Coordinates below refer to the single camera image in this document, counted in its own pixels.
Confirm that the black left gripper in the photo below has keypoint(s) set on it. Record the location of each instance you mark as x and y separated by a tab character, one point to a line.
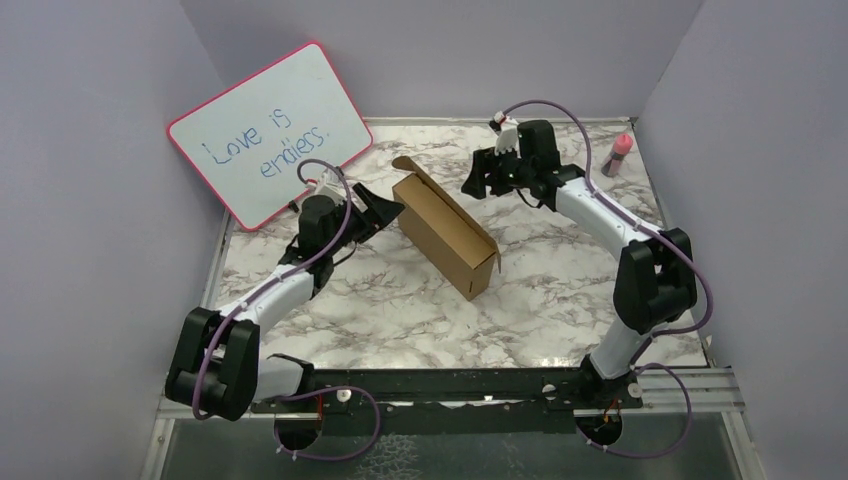
380	212

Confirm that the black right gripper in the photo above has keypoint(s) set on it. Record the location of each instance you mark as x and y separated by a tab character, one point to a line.
484	161

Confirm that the brown cardboard box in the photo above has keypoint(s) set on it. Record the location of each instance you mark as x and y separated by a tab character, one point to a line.
444	232

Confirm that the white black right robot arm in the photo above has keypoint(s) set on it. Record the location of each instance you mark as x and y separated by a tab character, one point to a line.
655	282

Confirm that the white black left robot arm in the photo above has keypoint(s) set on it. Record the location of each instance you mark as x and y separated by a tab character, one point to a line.
217	368

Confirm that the pink capped marker bottle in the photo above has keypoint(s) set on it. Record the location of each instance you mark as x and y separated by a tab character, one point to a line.
619	150

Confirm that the pink framed whiteboard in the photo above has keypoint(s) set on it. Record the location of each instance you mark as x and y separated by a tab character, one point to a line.
247	142

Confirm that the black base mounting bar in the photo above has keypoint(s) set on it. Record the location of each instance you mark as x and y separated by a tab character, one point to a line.
356	402

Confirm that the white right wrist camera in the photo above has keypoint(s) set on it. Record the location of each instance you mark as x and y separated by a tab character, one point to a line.
506	129

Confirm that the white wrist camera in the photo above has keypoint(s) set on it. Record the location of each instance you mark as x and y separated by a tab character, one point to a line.
329	185
506	129

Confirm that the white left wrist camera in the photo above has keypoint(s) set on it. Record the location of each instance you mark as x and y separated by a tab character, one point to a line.
329	185

